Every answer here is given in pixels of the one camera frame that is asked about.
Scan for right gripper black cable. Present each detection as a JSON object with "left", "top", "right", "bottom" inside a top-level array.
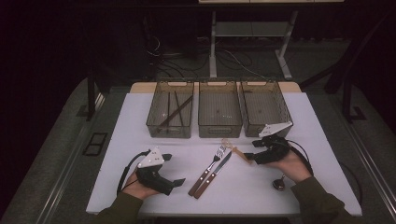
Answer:
[{"left": 288, "top": 139, "right": 364, "bottom": 206}]

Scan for black angled metal stand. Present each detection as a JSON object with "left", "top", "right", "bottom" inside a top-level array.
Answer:
[{"left": 298, "top": 12, "right": 393, "bottom": 124}]

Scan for white desk frame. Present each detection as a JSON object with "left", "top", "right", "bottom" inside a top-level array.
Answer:
[{"left": 198, "top": 0, "right": 345, "bottom": 81}]

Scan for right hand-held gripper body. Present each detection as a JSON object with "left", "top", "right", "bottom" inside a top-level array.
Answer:
[{"left": 253, "top": 120, "right": 294, "bottom": 165}]

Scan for black floor cables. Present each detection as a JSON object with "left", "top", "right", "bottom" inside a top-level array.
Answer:
[{"left": 146, "top": 18, "right": 219, "bottom": 80}]

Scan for smoky plastic bin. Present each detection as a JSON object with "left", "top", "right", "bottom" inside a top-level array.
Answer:
[
  {"left": 197, "top": 79, "right": 244, "bottom": 139},
  {"left": 145, "top": 79, "right": 195, "bottom": 139},
  {"left": 238, "top": 79, "right": 294, "bottom": 138}
]

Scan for person's left hand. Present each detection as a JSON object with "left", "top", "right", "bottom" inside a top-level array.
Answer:
[{"left": 121, "top": 172, "right": 162, "bottom": 201}]

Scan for wooden handled knife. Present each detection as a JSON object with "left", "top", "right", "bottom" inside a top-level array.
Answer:
[{"left": 192, "top": 150, "right": 233, "bottom": 200}]

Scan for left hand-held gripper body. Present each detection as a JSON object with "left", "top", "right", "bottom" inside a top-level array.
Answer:
[{"left": 135, "top": 147, "right": 176, "bottom": 197}]

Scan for wooden handled fork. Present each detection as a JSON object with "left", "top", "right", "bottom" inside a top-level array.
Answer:
[{"left": 187, "top": 145, "right": 228, "bottom": 197}]

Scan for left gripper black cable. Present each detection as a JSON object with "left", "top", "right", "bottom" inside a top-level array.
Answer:
[{"left": 116, "top": 149, "right": 152, "bottom": 197}]

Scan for light wooden spoon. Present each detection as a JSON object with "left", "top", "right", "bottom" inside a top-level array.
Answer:
[{"left": 221, "top": 138, "right": 254, "bottom": 165}]

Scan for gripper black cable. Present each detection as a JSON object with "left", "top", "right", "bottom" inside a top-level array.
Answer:
[
  {"left": 116, "top": 149, "right": 152, "bottom": 197},
  {"left": 288, "top": 139, "right": 364, "bottom": 206}
]

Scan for white floor cable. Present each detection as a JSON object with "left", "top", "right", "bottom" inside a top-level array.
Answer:
[{"left": 222, "top": 48, "right": 267, "bottom": 79}]

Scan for white table board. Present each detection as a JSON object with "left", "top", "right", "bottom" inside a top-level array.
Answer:
[{"left": 85, "top": 91, "right": 363, "bottom": 217}]

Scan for person's right hand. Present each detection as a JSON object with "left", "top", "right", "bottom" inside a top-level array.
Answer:
[{"left": 266, "top": 150, "right": 313, "bottom": 184}]

